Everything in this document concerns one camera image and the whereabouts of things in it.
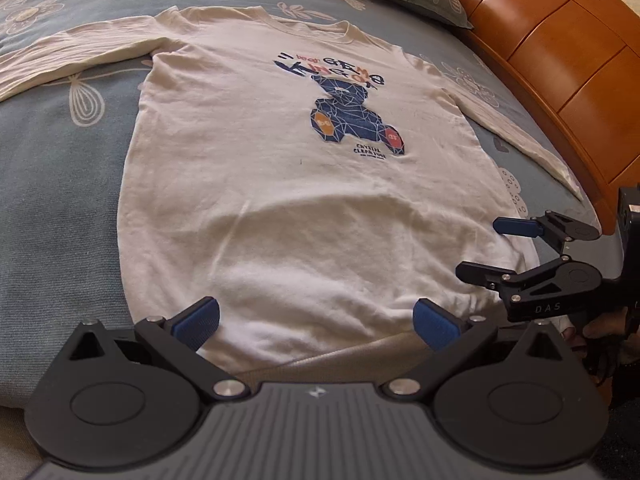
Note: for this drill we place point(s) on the white printed sweatshirt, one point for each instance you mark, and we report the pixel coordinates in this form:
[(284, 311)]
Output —
[(300, 210)]

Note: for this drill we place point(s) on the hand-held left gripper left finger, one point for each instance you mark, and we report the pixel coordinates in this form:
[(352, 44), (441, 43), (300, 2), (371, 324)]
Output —
[(200, 317)]

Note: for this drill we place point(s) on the person's right hand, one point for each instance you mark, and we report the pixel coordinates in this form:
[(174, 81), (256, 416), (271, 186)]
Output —
[(607, 325)]

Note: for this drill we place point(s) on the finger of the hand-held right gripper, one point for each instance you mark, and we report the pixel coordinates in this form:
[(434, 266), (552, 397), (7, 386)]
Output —
[(515, 226), (480, 272)]

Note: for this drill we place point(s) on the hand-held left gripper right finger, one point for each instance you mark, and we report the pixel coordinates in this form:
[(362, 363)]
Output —
[(435, 327)]

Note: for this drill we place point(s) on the wooden headboard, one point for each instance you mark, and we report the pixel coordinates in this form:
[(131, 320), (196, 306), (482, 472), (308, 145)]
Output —
[(575, 60)]

